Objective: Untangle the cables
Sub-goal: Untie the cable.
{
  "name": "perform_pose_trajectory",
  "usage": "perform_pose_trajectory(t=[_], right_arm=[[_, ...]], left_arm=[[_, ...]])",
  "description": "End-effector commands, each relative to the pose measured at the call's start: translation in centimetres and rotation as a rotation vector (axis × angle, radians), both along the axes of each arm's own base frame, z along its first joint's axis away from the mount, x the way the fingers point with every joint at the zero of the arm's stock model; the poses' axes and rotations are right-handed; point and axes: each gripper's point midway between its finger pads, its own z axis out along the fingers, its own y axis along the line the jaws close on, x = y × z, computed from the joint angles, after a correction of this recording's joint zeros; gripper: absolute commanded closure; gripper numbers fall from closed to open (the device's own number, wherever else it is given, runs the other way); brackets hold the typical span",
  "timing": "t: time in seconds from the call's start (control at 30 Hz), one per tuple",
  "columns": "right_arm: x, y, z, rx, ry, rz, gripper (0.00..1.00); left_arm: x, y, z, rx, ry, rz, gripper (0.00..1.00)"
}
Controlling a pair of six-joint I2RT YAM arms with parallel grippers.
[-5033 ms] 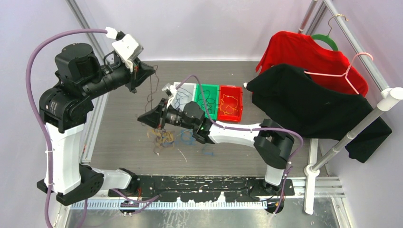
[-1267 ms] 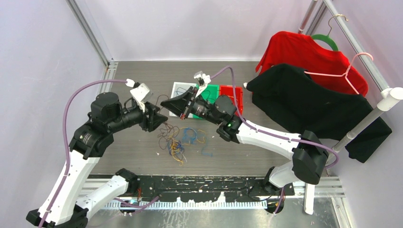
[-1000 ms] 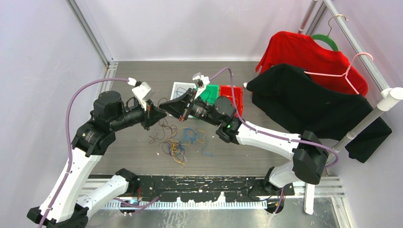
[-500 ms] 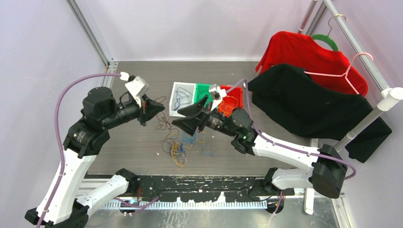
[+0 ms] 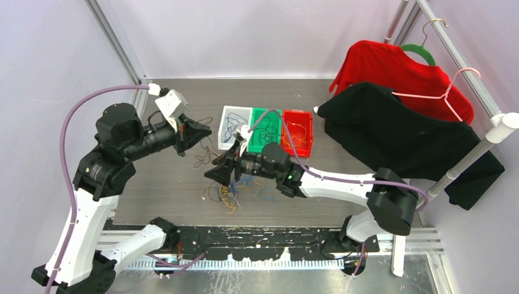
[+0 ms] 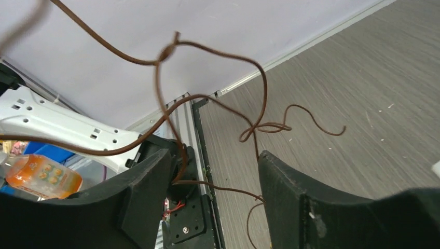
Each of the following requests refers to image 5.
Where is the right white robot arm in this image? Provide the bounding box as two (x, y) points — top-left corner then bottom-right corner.
(204, 143), (418, 252)

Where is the red shirt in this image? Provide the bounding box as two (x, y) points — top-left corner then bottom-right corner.
(329, 40), (475, 124)

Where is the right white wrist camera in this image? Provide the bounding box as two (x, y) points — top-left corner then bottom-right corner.
(232, 124), (252, 145)

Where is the yellow wire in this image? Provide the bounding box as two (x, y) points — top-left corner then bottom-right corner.
(282, 121), (310, 150)

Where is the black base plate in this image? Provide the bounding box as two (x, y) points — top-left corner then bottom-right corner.
(152, 226), (360, 262)

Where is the green clothes hanger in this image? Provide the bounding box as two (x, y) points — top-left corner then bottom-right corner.
(400, 18), (449, 66)

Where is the black shirt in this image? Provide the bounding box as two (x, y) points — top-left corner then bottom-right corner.
(316, 81), (506, 211)

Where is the aluminium frame rail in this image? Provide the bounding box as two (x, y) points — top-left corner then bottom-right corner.
(75, 0), (153, 258)

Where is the coloured wire bundle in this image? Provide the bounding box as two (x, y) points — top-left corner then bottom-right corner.
(204, 176), (277, 215)

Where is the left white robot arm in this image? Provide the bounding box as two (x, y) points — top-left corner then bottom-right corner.
(31, 103), (211, 293)

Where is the pink clothes hanger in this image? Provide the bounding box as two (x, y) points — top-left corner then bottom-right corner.
(392, 67), (482, 122)

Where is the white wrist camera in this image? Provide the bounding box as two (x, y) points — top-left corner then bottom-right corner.
(232, 124), (252, 145)
(155, 88), (189, 121)

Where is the dark blue wire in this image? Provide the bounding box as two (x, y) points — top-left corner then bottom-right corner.
(223, 113), (249, 143)

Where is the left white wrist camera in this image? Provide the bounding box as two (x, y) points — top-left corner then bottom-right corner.
(155, 88), (189, 121)

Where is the brown wire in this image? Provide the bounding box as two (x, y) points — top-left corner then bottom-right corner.
(193, 116), (224, 169)
(253, 118), (280, 148)

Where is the white plastic bin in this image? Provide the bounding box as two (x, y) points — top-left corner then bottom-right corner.
(217, 105), (253, 151)

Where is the green plastic bin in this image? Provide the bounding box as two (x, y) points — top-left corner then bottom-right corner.
(248, 112), (283, 153)

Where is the white clothes rack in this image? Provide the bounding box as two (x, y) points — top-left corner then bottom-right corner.
(383, 0), (519, 277)

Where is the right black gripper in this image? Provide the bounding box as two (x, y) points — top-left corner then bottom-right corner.
(205, 138), (280, 186)

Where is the red plastic bin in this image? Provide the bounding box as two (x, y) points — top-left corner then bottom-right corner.
(282, 109), (313, 158)

